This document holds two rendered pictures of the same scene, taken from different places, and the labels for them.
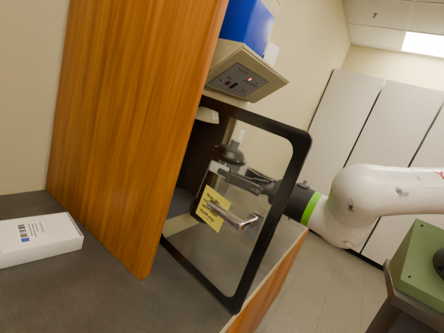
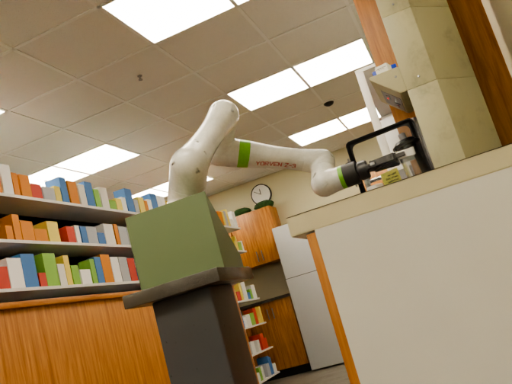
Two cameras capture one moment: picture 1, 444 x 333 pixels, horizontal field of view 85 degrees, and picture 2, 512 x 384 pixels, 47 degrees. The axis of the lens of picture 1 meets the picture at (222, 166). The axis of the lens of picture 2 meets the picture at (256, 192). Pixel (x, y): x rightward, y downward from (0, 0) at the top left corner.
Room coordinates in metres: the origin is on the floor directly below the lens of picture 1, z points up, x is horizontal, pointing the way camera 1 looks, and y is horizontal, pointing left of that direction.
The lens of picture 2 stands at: (2.76, -1.04, 0.76)
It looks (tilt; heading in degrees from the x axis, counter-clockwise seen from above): 12 degrees up; 169
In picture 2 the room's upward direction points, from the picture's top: 16 degrees counter-clockwise
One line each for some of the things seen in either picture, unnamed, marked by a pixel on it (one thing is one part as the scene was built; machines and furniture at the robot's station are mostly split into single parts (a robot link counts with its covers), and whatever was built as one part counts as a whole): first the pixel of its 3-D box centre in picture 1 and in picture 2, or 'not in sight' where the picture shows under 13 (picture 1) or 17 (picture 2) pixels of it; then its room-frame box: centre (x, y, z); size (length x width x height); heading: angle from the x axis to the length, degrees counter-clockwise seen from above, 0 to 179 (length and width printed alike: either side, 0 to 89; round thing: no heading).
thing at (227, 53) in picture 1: (246, 80); (392, 95); (0.70, 0.01, 1.46); 0.32 x 0.11 x 0.10; 152
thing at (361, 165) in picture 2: not in sight; (369, 168); (0.64, -0.15, 1.21); 0.09 x 0.08 x 0.07; 61
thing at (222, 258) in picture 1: (213, 197); (392, 174); (0.49, 0.00, 1.19); 0.30 x 0.01 x 0.40; 54
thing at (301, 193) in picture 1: (298, 200); (351, 173); (0.61, -0.22, 1.21); 0.09 x 0.06 x 0.12; 151
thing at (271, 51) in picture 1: (263, 55); (385, 73); (0.74, -0.01, 1.54); 0.05 x 0.05 x 0.06; 47
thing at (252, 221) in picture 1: (231, 213); not in sight; (0.43, -0.05, 1.20); 0.10 x 0.05 x 0.03; 54
